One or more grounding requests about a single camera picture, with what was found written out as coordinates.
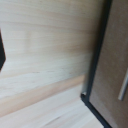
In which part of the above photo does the black frame drawer cabinet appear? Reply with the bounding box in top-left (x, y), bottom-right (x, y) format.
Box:
top-left (79, 0), bottom-right (116, 128)

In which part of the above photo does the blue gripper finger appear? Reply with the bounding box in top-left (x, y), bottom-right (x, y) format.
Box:
top-left (0, 29), bottom-right (7, 73)

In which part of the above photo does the dark framed cabinet panel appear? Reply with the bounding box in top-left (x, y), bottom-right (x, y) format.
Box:
top-left (88, 0), bottom-right (128, 128)

